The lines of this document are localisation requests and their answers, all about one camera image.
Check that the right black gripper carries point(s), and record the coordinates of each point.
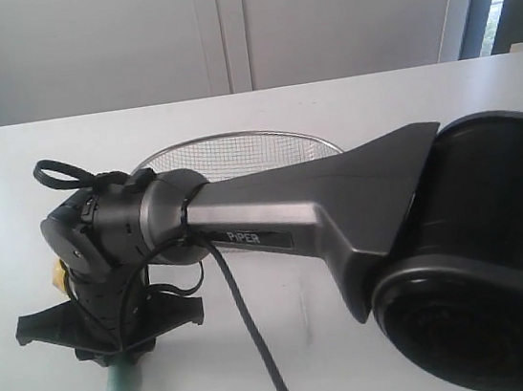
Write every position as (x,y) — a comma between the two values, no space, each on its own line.
(112,321)

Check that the teal handled peeler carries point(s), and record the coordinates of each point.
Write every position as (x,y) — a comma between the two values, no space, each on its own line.
(124,377)

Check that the yellow lemon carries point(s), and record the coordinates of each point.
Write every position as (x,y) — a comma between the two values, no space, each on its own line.
(60,276)

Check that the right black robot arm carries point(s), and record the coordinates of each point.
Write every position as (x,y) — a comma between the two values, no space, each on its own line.
(422,229)

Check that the white cabinet doors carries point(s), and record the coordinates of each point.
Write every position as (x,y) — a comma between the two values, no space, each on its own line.
(62,58)

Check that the metal wire mesh basket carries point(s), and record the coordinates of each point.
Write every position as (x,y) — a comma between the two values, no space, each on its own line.
(228,155)

